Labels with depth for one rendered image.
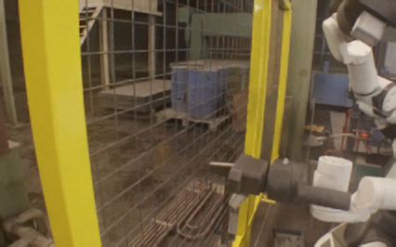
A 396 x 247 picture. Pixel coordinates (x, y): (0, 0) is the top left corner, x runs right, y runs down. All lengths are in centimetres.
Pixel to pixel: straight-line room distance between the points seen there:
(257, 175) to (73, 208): 34
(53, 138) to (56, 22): 13
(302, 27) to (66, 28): 253
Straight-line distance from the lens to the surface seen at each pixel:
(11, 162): 238
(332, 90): 720
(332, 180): 56
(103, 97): 635
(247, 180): 56
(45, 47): 32
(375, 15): 51
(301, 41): 274
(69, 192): 37
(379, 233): 102
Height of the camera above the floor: 148
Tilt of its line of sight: 16 degrees down
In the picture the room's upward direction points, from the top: 1 degrees clockwise
